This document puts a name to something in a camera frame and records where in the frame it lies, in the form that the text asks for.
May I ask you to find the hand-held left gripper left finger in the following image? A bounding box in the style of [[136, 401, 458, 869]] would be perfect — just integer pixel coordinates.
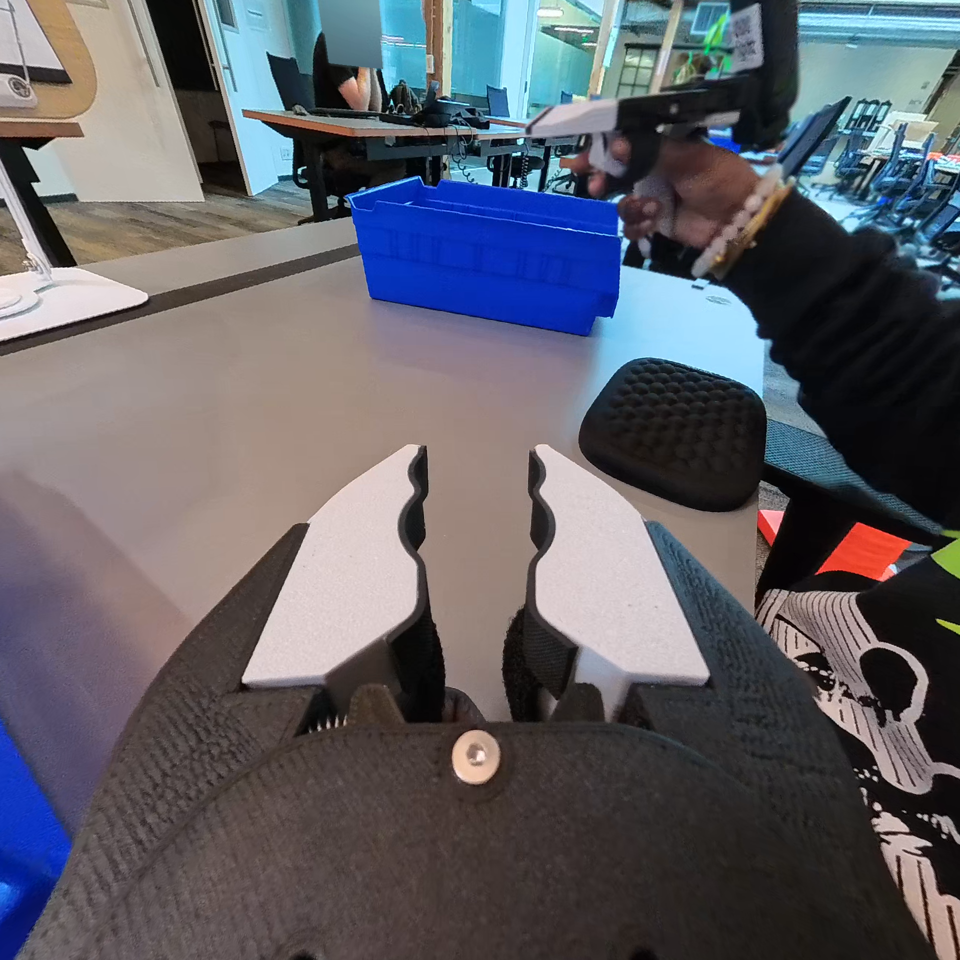
[[240, 444, 447, 723]]

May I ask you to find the white bead bracelet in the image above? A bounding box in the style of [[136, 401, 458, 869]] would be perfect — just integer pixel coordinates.
[[690, 165, 784, 280]]

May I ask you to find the blue plastic bin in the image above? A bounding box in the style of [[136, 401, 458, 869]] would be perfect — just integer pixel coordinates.
[[348, 180, 624, 337], [0, 717, 73, 934]]

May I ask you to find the small red object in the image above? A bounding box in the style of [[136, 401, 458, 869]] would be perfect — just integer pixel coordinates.
[[755, 507, 912, 586]]

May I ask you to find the person's right forearm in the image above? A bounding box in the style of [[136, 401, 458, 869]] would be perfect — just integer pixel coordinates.
[[720, 188, 960, 529]]

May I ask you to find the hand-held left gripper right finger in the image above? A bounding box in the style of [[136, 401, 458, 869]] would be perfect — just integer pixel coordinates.
[[503, 444, 712, 723]]

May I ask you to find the gold bracelet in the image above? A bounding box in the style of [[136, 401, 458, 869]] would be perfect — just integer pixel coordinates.
[[708, 180, 796, 283]]

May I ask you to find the black round cushion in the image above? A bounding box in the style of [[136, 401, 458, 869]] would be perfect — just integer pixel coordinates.
[[579, 357, 768, 513]]

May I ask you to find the green plant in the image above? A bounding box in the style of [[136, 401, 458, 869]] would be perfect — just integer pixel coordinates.
[[672, 12, 733, 84]]

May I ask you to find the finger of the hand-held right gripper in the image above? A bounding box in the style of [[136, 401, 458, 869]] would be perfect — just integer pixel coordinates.
[[525, 93, 706, 178]]

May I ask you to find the wooden office desk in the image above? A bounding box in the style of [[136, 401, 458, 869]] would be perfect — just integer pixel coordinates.
[[243, 105, 559, 226]]

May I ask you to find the white sign stand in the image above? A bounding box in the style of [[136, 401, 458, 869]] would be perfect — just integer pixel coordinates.
[[0, 150, 151, 345]]

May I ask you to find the wooden pillar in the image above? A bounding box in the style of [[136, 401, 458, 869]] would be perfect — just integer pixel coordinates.
[[432, 0, 454, 94]]

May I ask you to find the black printed shirt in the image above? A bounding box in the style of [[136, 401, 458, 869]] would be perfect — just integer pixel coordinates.
[[755, 537, 960, 960]]

